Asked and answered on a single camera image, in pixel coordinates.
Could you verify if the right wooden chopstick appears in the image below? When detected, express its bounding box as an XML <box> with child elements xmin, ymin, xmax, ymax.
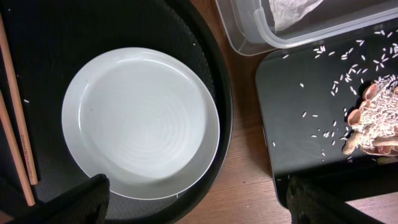
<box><xmin>1</xmin><ymin>17</ymin><xmax>39</xmax><ymax>185</ymax></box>

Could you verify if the food scraps and rice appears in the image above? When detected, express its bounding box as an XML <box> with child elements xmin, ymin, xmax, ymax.
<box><xmin>279</xmin><ymin>27</ymin><xmax>398</xmax><ymax>166</ymax></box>

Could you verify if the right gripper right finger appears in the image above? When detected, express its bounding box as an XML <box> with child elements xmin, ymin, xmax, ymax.
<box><xmin>286</xmin><ymin>177</ymin><xmax>380</xmax><ymax>224</ymax></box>

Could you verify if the white napkin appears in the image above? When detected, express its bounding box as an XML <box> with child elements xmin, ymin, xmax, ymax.
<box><xmin>269</xmin><ymin>0</ymin><xmax>323</xmax><ymax>32</ymax></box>

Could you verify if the round black serving tray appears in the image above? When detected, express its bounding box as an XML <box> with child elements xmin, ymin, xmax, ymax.
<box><xmin>1</xmin><ymin>0</ymin><xmax>233</xmax><ymax>223</ymax></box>

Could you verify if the clear plastic waste bin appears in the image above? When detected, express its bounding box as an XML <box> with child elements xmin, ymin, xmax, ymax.
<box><xmin>216</xmin><ymin>0</ymin><xmax>397</xmax><ymax>56</ymax></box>

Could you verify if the wooden chopstick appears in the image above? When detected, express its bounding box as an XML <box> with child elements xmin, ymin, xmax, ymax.
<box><xmin>1</xmin><ymin>17</ymin><xmax>39</xmax><ymax>185</ymax></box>
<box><xmin>1</xmin><ymin>95</ymin><xmax>35</xmax><ymax>207</ymax></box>

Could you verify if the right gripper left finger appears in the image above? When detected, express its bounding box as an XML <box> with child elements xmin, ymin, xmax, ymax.
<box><xmin>11</xmin><ymin>174</ymin><xmax>110</xmax><ymax>224</ymax></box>

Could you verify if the white round plate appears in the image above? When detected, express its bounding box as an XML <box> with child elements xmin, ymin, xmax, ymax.
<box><xmin>62</xmin><ymin>47</ymin><xmax>221</xmax><ymax>200</ymax></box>

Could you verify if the black rectangular waste tray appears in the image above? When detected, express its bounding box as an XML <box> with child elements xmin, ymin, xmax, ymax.
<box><xmin>256</xmin><ymin>20</ymin><xmax>397</xmax><ymax>205</ymax></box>

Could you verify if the left wooden chopstick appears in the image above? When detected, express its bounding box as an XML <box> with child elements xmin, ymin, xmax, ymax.
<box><xmin>1</xmin><ymin>95</ymin><xmax>35</xmax><ymax>207</ymax></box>

